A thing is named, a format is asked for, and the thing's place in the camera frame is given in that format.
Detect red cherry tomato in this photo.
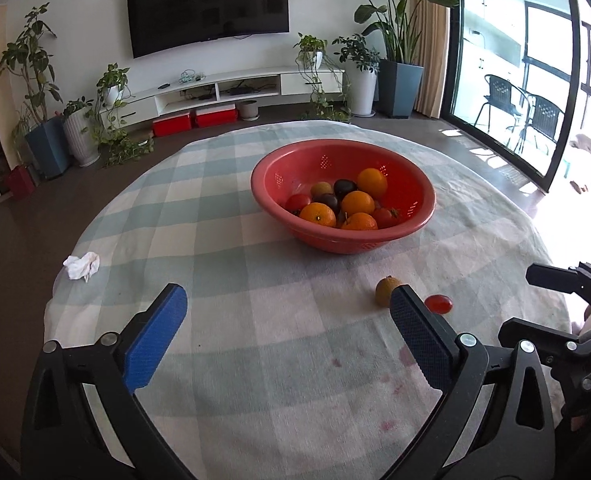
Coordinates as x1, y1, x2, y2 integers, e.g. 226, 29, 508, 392
425, 295, 454, 315

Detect brown kiwi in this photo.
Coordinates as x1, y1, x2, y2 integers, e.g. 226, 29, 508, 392
311, 181, 333, 200
375, 275, 403, 308

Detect red tomato with calyx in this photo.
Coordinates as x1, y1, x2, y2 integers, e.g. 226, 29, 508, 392
373, 207, 399, 230

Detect small stemmed tangerine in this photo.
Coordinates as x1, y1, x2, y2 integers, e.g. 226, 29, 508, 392
341, 212, 378, 231

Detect dark purple plum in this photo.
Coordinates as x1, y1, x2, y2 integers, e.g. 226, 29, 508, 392
333, 179, 358, 202
317, 193, 340, 212

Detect large top orange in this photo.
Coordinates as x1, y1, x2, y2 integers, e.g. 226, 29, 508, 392
299, 203, 337, 228

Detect black patio chair right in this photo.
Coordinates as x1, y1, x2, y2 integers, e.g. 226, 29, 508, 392
513, 93, 563, 154

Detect black patio chair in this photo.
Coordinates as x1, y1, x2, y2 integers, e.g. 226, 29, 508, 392
473, 74, 531, 153
513, 93, 563, 154

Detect crumpled white tissue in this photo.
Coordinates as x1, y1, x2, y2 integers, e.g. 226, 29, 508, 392
63, 252, 101, 283

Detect black patio chair left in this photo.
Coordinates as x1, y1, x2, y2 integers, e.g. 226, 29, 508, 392
473, 74, 531, 153

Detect checkered green white tablecloth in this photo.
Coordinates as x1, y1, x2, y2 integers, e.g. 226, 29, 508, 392
45, 122, 570, 479

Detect blue planter tall plant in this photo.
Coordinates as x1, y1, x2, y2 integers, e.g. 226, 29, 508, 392
354, 0, 459, 118

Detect small red floor box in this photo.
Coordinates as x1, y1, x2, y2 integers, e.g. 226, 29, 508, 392
4, 165, 36, 200

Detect red plastic colander bowl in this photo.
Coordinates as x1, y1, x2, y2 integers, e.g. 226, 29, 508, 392
251, 139, 437, 255

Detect beige curtain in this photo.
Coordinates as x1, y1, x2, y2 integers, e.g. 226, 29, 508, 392
411, 0, 451, 118

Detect trailing plant on console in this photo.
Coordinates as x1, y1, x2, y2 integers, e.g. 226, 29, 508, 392
293, 32, 351, 124

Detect white planter bushy plant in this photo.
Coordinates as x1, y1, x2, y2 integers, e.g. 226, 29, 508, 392
332, 34, 380, 118

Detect blue planter left tree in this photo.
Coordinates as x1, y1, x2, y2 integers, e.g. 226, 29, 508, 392
0, 2, 70, 180

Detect white ribbed planter plant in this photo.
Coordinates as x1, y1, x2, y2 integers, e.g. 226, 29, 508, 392
63, 96, 100, 168

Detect hanging pothos plant left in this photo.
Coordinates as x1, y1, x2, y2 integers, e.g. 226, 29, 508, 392
87, 63, 153, 167

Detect red storage box left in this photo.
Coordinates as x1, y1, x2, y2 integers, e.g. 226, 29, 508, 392
152, 112, 192, 138

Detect red storage box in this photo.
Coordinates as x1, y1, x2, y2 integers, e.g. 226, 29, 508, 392
194, 103, 238, 128
152, 112, 192, 138

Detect small grey round pot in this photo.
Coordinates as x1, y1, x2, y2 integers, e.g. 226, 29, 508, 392
237, 100, 260, 122

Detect red storage box right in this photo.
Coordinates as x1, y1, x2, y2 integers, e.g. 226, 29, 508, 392
194, 103, 238, 128

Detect white tv console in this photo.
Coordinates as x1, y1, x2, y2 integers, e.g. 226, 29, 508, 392
102, 65, 347, 129

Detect wall mounted black television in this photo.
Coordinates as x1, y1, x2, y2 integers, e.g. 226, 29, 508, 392
127, 0, 290, 58

